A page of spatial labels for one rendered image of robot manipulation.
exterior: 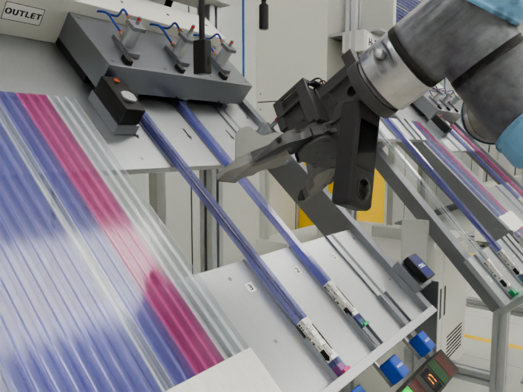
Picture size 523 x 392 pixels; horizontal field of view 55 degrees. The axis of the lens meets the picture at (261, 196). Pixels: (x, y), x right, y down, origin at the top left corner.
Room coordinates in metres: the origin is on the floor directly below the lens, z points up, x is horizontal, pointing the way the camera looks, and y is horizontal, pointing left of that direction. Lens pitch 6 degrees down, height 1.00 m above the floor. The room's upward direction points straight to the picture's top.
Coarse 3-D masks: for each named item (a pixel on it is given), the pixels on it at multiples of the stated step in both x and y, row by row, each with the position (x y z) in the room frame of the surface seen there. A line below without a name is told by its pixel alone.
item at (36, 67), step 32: (0, 64) 0.70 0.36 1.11; (32, 64) 0.74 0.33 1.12; (64, 64) 0.79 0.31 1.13; (160, 96) 0.89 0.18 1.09; (160, 128) 0.81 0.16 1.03; (192, 128) 0.86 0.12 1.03; (224, 128) 0.94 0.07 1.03; (256, 128) 1.02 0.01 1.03; (128, 160) 0.69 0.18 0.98; (160, 160) 0.73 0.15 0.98; (192, 160) 0.79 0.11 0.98; (288, 160) 0.99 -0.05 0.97
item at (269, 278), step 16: (160, 144) 0.76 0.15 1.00; (176, 160) 0.74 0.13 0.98; (192, 176) 0.73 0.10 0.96; (208, 192) 0.72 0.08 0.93; (208, 208) 0.70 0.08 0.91; (224, 224) 0.68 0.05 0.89; (240, 240) 0.67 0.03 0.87; (256, 256) 0.66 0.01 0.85; (272, 288) 0.63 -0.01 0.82; (288, 304) 0.62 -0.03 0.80; (336, 368) 0.58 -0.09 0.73
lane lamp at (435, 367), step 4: (432, 360) 0.74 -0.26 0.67; (428, 364) 0.73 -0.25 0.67; (432, 364) 0.73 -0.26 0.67; (436, 364) 0.74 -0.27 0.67; (432, 368) 0.73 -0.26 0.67; (436, 368) 0.73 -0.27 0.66; (440, 368) 0.74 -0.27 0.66; (436, 372) 0.72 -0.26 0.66; (440, 372) 0.73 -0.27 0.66; (444, 372) 0.74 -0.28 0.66; (440, 376) 0.72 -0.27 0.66; (444, 376) 0.73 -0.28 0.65; (448, 376) 0.73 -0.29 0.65; (444, 380) 0.72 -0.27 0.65; (444, 384) 0.71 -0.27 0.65
